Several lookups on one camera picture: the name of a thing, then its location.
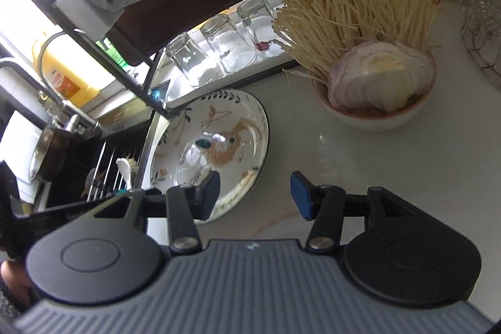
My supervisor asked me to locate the tall steel kitchen faucet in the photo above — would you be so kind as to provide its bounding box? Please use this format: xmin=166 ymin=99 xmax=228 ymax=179
xmin=1 ymin=58 xmax=104 ymax=132

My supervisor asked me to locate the person's left hand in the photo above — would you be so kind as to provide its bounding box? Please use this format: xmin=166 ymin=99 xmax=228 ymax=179
xmin=1 ymin=260 xmax=32 ymax=307

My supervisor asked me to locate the white ladle spoon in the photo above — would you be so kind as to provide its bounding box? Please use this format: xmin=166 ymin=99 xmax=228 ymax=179
xmin=116 ymin=158 xmax=138 ymax=190

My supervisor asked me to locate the clear drinking glass left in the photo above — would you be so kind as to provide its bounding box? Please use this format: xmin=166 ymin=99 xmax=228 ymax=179
xmin=166 ymin=32 xmax=225 ymax=88

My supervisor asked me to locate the clear drinking glass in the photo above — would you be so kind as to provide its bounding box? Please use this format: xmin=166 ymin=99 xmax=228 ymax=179
xmin=200 ymin=13 xmax=257 ymax=74
xmin=166 ymin=32 xmax=225 ymax=88
xmin=237 ymin=0 xmax=284 ymax=59

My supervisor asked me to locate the bowl with sliced onion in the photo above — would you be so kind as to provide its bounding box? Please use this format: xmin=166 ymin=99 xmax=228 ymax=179
xmin=312 ymin=42 xmax=436 ymax=131

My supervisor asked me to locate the stainless steel pot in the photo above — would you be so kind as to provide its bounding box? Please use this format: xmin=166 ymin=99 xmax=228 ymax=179
xmin=28 ymin=125 xmax=73 ymax=182

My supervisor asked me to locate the clear drinking glass middle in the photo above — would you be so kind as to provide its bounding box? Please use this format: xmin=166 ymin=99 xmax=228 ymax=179
xmin=200 ymin=13 xmax=257 ymax=74

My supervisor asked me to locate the orange detergent bottle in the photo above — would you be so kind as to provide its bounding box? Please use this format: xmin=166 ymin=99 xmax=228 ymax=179
xmin=43 ymin=35 xmax=114 ymax=107

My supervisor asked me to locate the clear drinking glass right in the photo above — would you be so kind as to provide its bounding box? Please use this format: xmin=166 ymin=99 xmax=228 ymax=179
xmin=237 ymin=0 xmax=284 ymax=59

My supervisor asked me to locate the small steel curved faucet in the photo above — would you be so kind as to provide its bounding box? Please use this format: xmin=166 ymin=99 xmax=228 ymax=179
xmin=37 ymin=33 xmax=81 ymax=100

